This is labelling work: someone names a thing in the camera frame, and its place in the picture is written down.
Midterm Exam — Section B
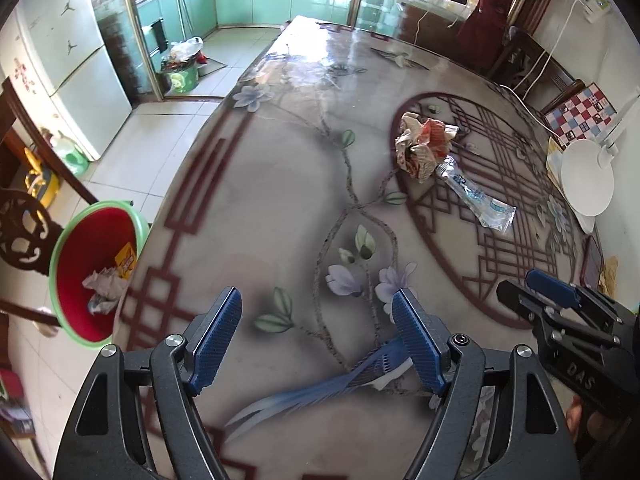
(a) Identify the clear plastic wrapper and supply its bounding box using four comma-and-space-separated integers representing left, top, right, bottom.
435, 156, 517, 235

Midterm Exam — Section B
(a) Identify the white refrigerator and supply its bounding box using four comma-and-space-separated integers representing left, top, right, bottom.
0, 0, 133, 162

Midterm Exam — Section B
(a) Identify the red bin with green rim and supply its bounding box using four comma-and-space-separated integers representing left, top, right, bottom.
48, 200, 150, 350

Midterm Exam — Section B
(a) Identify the red handled mop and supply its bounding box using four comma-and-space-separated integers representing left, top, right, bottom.
169, 0, 194, 42

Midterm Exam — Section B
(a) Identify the white charging cable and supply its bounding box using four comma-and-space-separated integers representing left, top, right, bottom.
413, 7, 464, 47

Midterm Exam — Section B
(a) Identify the checkered seat cushion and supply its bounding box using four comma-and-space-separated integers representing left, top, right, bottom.
542, 82, 616, 150

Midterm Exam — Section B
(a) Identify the white plastic bag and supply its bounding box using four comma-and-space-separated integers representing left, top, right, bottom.
167, 36, 205, 64

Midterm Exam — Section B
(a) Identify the floral tablecloth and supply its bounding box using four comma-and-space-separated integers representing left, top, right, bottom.
112, 15, 608, 480

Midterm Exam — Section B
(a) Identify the white power cable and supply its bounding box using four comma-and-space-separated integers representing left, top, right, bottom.
492, 0, 589, 149

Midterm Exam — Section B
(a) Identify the yellow cardboard box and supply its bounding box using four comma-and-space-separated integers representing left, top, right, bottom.
114, 241, 139, 281

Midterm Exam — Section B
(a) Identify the white power strip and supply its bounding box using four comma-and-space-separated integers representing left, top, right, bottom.
582, 0, 614, 24

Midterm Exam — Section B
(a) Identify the glass sliding door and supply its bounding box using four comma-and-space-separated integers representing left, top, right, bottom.
82, 0, 167, 106

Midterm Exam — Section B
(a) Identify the carved dark wooden chair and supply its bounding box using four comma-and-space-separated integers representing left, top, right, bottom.
0, 76, 101, 333

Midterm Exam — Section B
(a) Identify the yellow child potty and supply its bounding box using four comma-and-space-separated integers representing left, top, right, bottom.
25, 147, 62, 208

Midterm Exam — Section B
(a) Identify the grey floor mat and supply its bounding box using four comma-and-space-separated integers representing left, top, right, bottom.
197, 55, 229, 79

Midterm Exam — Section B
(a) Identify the white desk lamp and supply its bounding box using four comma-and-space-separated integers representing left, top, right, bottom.
560, 85, 640, 219

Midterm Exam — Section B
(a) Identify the dark red garment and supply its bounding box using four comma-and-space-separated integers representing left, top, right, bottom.
457, 0, 516, 74

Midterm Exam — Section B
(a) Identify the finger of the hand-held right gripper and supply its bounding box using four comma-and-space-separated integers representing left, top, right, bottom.
496, 279, 577, 334
525, 268, 637, 314

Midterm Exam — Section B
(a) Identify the dark cloth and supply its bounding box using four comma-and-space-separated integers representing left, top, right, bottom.
149, 18, 169, 54

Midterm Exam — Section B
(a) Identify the person's right hand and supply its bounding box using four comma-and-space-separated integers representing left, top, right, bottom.
566, 394, 627, 449

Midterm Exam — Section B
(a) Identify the crumpled grey paper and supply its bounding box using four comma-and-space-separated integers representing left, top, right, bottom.
81, 267, 130, 317

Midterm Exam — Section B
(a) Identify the printed paper wrapper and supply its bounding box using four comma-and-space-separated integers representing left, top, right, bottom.
394, 111, 459, 181

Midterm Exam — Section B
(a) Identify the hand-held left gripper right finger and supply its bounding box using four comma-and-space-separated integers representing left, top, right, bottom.
391, 288, 581, 480

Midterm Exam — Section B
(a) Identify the green kitchen bin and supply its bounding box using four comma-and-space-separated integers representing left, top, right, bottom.
159, 61, 200, 94

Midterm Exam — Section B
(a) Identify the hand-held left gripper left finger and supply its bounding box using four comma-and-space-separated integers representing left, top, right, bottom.
52, 286, 243, 480

